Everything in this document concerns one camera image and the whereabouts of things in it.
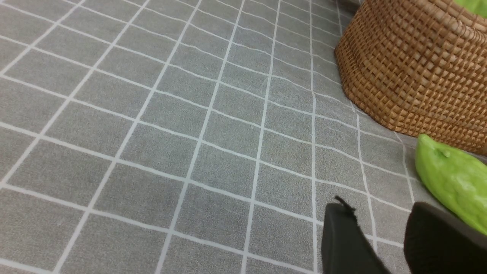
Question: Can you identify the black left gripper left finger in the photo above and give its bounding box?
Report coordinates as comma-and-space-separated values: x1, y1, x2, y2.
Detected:
321, 196, 390, 274

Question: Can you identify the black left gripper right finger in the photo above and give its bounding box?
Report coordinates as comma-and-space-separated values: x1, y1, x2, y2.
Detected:
404, 202, 487, 274

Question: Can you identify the green chayote vegetable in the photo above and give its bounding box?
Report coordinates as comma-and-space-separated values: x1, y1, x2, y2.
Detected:
415, 134, 487, 234

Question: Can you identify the woven wicker basket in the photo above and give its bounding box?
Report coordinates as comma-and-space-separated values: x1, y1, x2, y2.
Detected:
334, 0, 487, 155

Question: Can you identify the grey checked tablecloth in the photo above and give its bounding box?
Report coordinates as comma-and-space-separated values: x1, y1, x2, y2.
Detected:
0, 0, 442, 274

